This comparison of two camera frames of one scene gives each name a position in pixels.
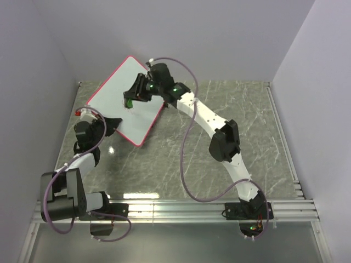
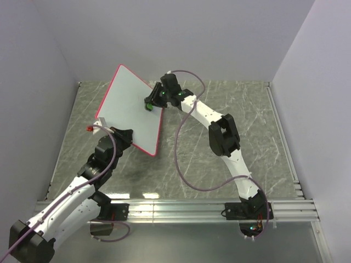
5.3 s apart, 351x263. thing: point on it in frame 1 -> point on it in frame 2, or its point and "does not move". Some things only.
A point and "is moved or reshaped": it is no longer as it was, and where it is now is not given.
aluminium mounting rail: (196, 211) does not move
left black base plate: (119, 209) does not move
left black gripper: (112, 124) -> (125, 136)
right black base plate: (237, 211) does not move
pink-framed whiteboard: (108, 101) is moved or reshaped
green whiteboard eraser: (130, 103) -> (149, 107)
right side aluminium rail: (282, 130) does not move
